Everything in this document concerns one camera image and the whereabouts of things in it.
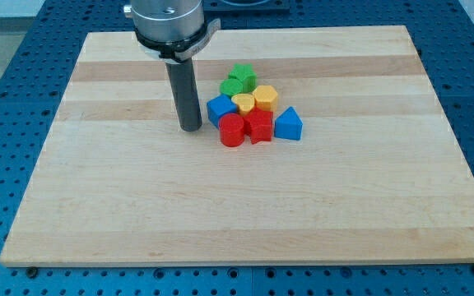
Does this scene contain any yellow heart block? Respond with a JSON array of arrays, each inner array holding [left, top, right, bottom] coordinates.
[[231, 94, 255, 117]]

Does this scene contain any wooden board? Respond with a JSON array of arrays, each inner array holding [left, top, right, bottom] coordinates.
[[0, 25, 474, 267]]

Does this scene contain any yellow hexagon block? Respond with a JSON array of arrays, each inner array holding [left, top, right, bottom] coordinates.
[[252, 86, 278, 112]]

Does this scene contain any blue triangle block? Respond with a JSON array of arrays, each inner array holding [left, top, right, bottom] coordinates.
[[274, 107, 303, 141]]

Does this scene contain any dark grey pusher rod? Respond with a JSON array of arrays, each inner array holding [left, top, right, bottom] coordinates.
[[166, 58, 202, 132]]

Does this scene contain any red cylinder block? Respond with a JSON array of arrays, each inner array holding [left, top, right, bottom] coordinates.
[[219, 113, 244, 147]]

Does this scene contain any green star block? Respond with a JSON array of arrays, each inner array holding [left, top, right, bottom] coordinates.
[[228, 63, 257, 93]]

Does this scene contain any blue cube block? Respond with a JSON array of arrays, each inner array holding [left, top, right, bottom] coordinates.
[[207, 94, 237, 128]]

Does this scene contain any red star block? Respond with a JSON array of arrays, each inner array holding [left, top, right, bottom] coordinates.
[[244, 109, 273, 144]]

